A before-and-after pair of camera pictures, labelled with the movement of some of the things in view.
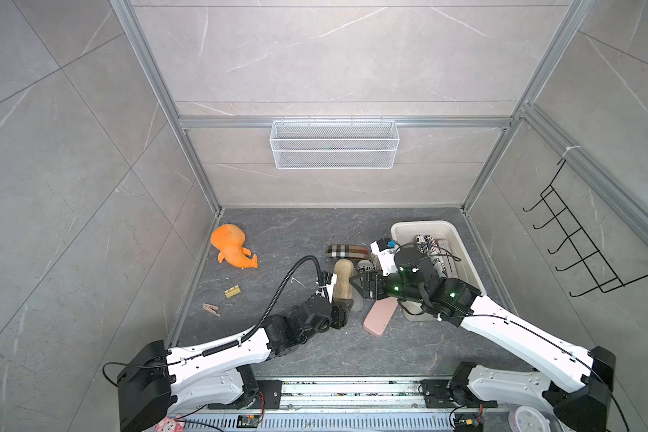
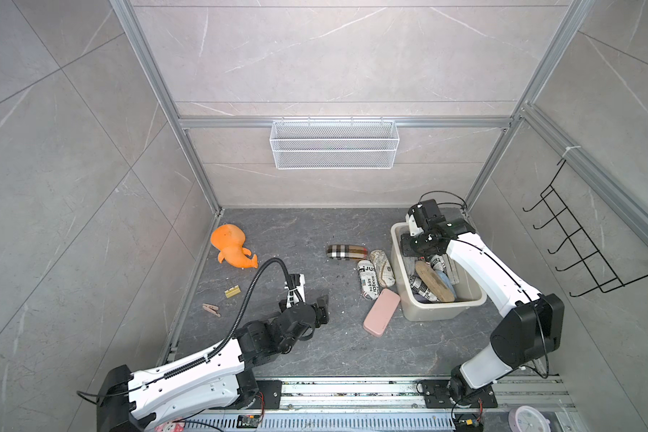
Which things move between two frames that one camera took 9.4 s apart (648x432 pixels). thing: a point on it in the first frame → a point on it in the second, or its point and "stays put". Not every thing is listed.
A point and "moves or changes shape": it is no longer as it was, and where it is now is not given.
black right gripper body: (391, 286) → (415, 246)
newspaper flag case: (437, 263) stays put
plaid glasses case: (347, 251) stays put
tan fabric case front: (343, 280) moves or changes shape
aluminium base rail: (351, 405) stays put
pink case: (380, 316) stays put
